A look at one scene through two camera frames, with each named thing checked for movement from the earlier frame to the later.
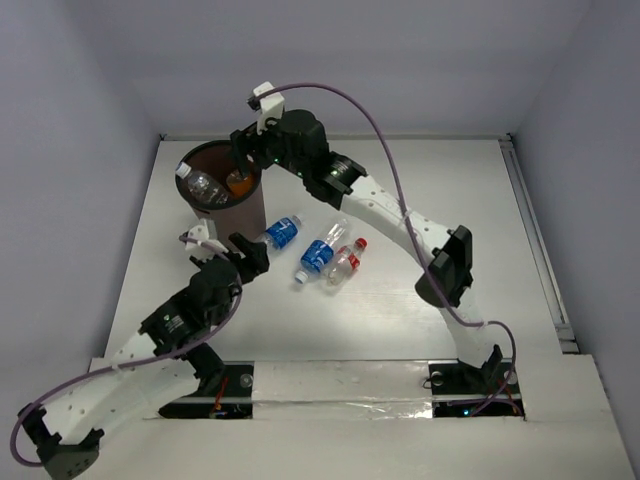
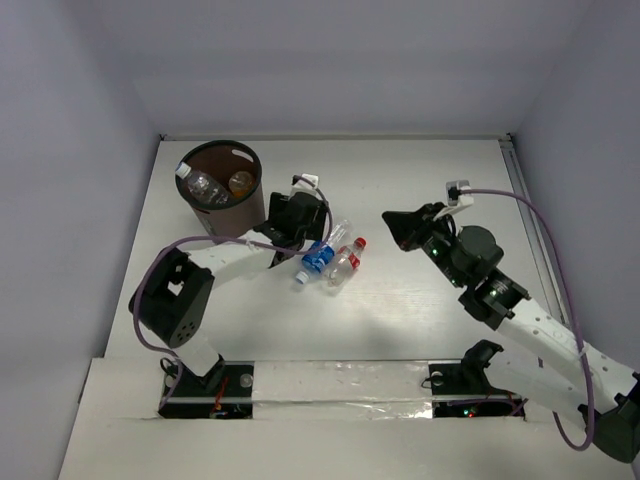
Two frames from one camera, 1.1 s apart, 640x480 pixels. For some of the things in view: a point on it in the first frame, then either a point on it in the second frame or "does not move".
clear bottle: [201, 185] does not move
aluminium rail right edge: [539, 242] does not move
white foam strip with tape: [342, 389] does not move
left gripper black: [250, 255] → [298, 220]
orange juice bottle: [239, 184] does not move
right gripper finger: [239, 138] → [407, 227]
